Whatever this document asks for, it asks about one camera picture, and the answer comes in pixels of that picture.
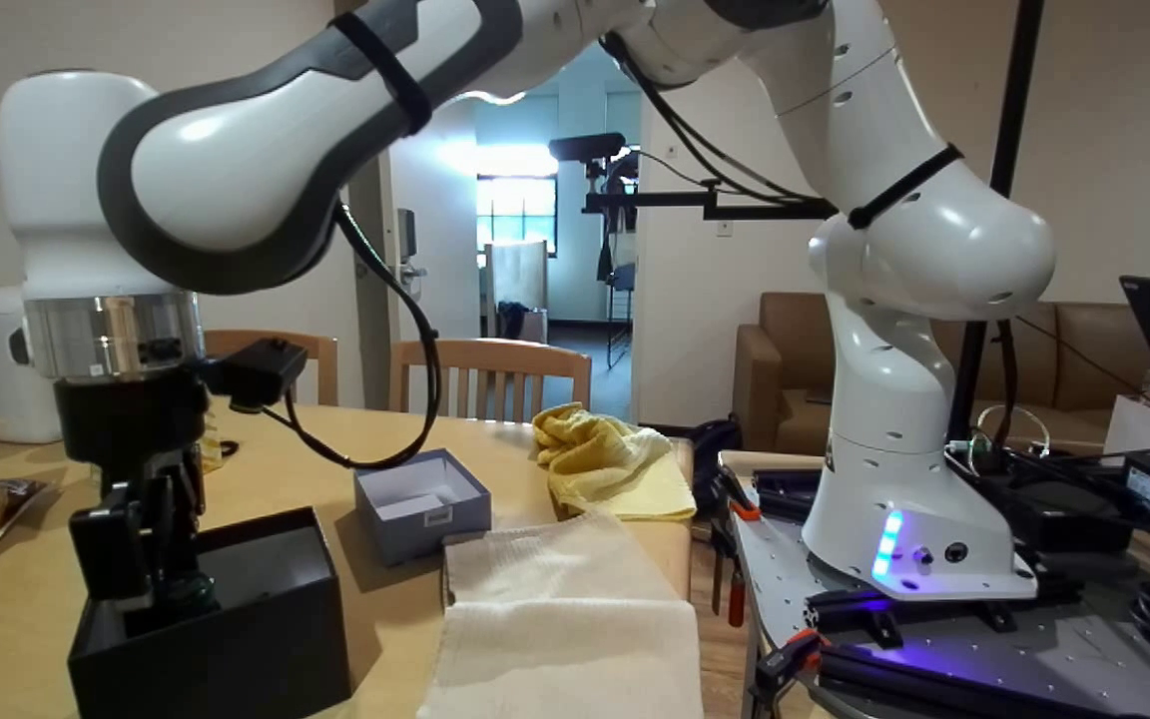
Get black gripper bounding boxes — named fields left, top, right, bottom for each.
left=57, top=373, right=207, bottom=599

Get black open box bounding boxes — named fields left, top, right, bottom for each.
left=69, top=508, right=353, bottom=719

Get blue open box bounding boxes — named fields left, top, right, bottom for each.
left=354, top=446, right=491, bottom=568

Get wooden chair far left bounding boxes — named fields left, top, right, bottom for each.
left=389, top=335, right=590, bottom=423

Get beige folded cloth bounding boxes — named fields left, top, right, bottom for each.
left=420, top=514, right=704, bottom=719

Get yellow crumpled cloth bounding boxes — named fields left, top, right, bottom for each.
left=531, top=408, right=696, bottom=522

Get orange black clamp upper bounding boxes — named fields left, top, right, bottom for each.
left=711, top=476, right=758, bottom=628

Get orange black clamp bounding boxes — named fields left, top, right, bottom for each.
left=711, top=476, right=758, bottom=628
left=750, top=628, right=827, bottom=700

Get orange black clamp lower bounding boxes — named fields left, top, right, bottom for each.
left=750, top=628, right=827, bottom=700

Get metal robot mounting plate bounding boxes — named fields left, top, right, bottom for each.
left=735, top=519, right=1150, bottom=719

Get brown sofa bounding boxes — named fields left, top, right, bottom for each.
left=732, top=287, right=1150, bottom=455

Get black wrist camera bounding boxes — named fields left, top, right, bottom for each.
left=205, top=339, right=308, bottom=408

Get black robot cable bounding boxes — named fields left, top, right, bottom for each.
left=261, top=24, right=847, bottom=476

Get black camera stand pole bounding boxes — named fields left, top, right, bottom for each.
left=947, top=0, right=1049, bottom=444

